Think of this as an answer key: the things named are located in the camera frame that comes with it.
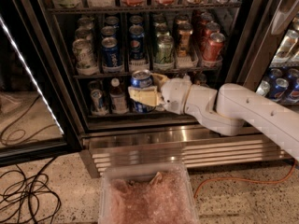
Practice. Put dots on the blue pepsi can second row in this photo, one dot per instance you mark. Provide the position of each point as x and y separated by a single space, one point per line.
136 41

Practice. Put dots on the blue pepsi can left front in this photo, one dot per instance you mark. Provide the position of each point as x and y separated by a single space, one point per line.
111 52

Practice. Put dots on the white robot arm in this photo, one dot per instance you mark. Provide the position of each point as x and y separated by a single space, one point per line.
223 111

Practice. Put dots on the steel fridge bottom grille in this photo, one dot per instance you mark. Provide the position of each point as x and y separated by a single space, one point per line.
194 147

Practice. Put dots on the brown drink bottle left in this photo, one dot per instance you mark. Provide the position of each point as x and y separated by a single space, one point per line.
118 98

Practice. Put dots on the white green can front left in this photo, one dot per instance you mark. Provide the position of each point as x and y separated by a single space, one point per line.
83 52

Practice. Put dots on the clear water bottle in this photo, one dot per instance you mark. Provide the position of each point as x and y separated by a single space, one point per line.
186 77

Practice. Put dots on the red can front right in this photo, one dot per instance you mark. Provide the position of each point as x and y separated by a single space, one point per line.
213 47

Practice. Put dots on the open glass fridge door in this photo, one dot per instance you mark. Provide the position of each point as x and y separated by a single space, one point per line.
39 117

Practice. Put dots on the brown gold can front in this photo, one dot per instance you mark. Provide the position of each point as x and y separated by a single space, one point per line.
184 36

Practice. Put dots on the brown can bottom right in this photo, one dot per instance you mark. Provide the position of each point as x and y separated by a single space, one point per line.
200 79

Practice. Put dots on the small blue can bottom shelf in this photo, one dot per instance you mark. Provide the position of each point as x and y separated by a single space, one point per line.
98 101

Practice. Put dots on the clear plastic bin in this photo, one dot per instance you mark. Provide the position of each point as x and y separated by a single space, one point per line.
158 193

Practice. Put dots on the right glass fridge door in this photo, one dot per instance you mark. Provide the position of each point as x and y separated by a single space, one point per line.
264 43

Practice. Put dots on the blue pepsi can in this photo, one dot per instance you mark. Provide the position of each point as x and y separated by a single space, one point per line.
111 52
142 79

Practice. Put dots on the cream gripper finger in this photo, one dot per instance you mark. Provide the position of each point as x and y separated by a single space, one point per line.
159 79
146 96

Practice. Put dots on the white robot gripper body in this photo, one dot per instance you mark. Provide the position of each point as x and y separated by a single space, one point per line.
175 94

